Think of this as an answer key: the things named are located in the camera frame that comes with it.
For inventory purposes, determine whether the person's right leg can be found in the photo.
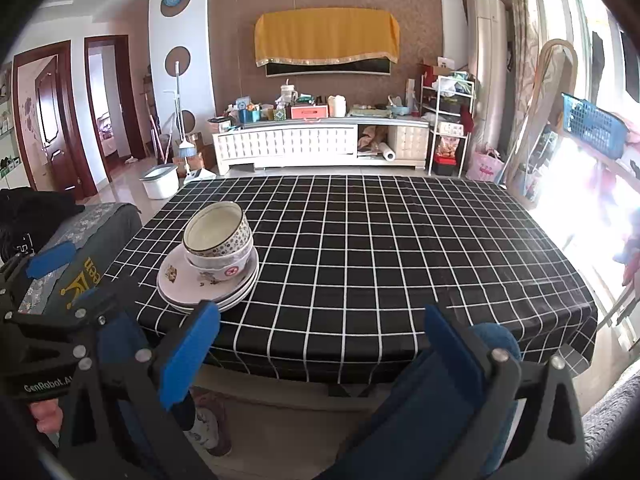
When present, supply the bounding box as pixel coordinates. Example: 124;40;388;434
320;322;524;480

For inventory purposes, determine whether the plain cream white bowl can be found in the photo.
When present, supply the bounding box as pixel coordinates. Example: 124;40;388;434
184;240;255;264

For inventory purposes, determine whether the patterned curtain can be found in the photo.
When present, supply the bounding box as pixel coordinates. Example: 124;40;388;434
500;0;544;128

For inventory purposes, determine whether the pink bag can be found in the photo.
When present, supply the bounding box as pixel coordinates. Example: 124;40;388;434
464;147;505;183

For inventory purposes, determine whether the white tufted television cabinet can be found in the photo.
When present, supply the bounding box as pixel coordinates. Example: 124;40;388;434
211;117;431;176

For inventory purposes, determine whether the white plate cartoon print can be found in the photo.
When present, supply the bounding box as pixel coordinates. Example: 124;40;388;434
157;246;261;306

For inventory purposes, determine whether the white bowl pink flower print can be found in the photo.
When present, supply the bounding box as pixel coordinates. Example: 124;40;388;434
186;252;255;282

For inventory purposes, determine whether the standing air conditioner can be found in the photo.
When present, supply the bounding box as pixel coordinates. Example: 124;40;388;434
467;0;509;161

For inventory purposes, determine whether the grey textured blanket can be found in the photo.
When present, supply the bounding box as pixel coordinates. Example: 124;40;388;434
581;369;640;480

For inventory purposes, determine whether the white plate pink flower print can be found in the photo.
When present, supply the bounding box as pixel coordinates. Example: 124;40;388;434
159;280;261;310

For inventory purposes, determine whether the cardboard box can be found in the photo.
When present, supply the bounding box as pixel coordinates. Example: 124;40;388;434
174;132;216;171

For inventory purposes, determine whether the black television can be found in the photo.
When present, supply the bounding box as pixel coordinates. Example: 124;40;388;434
265;56;392;79

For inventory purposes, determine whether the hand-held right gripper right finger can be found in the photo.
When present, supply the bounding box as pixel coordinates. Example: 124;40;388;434
424;304;589;480

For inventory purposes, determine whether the grey patterned bowl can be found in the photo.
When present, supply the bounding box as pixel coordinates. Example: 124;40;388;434
182;201;252;257

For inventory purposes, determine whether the brown wooden door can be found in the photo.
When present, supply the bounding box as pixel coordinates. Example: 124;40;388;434
34;56;84;197

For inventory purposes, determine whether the black white grid tablecloth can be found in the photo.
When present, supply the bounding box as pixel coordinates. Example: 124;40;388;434
100;175;599;387

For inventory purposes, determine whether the yellow cloth cover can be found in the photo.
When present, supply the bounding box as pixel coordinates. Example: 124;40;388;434
253;8;401;68

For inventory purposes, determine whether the white mop bucket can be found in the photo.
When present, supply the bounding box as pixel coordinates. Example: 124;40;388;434
138;163;180;200

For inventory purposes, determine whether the white dustpan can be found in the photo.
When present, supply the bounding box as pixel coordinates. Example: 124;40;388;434
182;167;217;185

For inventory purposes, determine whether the printed slipper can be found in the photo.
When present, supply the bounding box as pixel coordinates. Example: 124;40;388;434
192;389;234;457

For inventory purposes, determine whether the white metal shelf rack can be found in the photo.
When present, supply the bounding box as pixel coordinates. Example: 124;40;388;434
419;64;474;177

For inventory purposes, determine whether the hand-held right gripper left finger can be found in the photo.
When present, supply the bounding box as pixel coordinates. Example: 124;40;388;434
57;299;236;480

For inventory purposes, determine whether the pink box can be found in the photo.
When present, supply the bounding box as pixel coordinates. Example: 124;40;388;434
289;104;330;121

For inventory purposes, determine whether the black cloth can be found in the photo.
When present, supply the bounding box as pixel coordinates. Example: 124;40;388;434
0;187;86;261

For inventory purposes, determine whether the blue plastic basket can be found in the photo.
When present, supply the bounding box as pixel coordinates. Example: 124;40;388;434
560;92;630;160

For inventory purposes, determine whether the white handled broom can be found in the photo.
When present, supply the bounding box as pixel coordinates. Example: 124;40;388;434
171;61;199;162

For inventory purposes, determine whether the plain white plate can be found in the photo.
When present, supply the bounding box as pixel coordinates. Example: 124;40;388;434
164;285;259;315

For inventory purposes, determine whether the person's left hand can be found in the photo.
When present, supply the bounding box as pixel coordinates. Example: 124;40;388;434
29;399;65;437

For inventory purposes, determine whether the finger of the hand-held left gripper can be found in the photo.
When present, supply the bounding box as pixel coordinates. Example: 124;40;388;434
0;241;77;314
62;277;141;329

